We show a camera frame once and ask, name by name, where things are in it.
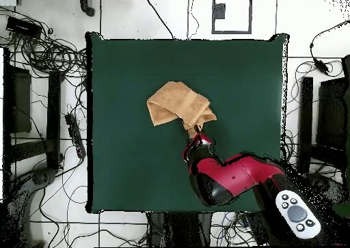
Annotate black power adapter with cable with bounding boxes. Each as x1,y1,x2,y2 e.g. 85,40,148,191
309,19,350,76

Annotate black power strip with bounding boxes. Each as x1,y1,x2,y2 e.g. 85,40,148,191
64,113,87,159

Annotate thin black cable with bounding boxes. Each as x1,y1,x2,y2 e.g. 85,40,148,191
187,0,200,40

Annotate dark green table cloth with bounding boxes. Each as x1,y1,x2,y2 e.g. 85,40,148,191
85,31,289,215

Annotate small gray square plate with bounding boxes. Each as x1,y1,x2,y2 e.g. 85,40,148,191
213,3,227,20

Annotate long black cable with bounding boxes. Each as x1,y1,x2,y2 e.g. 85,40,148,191
146,0,175,40

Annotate person's dark shoe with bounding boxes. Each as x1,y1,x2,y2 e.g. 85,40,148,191
79,0,96,17

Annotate black box device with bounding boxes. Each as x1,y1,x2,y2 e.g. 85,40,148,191
5,16,44,39

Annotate dark flat panel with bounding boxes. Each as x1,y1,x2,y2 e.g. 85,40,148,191
316,77,350,151
3,48,33,135

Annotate black table base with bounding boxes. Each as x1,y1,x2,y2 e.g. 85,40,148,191
147,211,213,247

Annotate black upright stand beam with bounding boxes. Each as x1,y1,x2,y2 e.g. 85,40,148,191
298,77,314,174

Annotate tan terry towel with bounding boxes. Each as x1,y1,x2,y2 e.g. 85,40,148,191
146,80,217,139

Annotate gray square floor frame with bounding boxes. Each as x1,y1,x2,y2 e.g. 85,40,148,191
211,0,253,35

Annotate black stand frame beam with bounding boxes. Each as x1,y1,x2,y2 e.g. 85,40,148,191
10,71,65,170

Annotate tangled black cables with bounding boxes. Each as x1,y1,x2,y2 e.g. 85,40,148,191
0,7,88,79

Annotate gray tripod base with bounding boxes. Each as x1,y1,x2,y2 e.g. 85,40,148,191
5,167,58,247
307,174,349,205

